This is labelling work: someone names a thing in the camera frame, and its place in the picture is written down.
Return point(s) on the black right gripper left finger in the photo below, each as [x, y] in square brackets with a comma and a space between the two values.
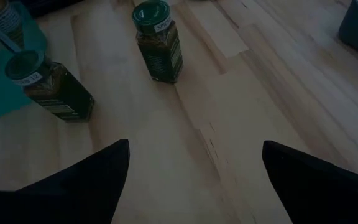
[67, 199]

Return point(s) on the green-lid spice jar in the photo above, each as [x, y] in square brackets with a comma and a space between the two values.
[160, 49]
[57, 90]

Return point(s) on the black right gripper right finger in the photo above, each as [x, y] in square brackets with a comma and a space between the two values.
[322, 199]

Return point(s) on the tan-lid spice jar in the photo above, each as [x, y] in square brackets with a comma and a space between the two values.
[6, 21]

